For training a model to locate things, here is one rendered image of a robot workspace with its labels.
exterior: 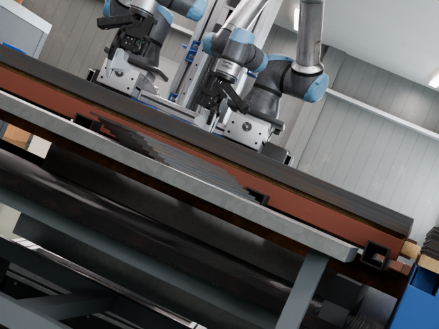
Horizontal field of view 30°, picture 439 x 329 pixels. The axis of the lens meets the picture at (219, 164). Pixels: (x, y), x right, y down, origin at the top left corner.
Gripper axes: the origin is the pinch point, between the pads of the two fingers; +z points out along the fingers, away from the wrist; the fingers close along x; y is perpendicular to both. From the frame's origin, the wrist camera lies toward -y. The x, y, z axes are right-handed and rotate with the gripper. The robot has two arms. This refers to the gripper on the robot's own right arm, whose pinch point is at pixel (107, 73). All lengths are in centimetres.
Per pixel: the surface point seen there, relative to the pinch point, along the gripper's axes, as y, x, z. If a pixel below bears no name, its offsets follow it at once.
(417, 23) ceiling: 0, 779, -249
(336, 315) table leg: 89, -36, 32
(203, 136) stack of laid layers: 45, -37, 7
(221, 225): 40, 42, 29
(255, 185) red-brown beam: 61, -37, 13
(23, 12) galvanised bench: -63, 51, -12
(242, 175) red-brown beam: 57, -37, 12
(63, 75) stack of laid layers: 5.9, -36.9, 7.0
